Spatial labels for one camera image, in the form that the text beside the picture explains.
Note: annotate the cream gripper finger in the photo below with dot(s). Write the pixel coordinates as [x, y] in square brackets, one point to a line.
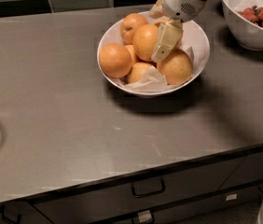
[156, 11]
[160, 53]

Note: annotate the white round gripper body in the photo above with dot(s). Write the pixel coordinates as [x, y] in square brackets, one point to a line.
[180, 4]

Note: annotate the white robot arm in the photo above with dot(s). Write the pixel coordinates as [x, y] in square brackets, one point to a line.
[248, 34]

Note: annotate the large white fruit bowl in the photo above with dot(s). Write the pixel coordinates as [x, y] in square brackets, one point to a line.
[193, 36]

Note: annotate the small middle hidden orange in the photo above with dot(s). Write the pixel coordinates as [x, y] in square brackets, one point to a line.
[134, 57]

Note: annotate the white paper bowl liner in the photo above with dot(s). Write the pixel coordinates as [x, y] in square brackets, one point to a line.
[152, 81]

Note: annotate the white bowl with strawberries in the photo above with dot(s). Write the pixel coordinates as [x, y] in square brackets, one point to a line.
[248, 35]

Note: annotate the red strawberries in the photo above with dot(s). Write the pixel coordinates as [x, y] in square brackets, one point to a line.
[254, 15]

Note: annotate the right drawer front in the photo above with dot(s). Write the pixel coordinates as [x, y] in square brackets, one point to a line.
[249, 170]

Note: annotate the lower drawer with label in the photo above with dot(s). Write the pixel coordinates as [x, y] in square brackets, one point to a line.
[170, 213]

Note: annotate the upper drawer with black handle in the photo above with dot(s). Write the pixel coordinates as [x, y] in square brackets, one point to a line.
[102, 204]

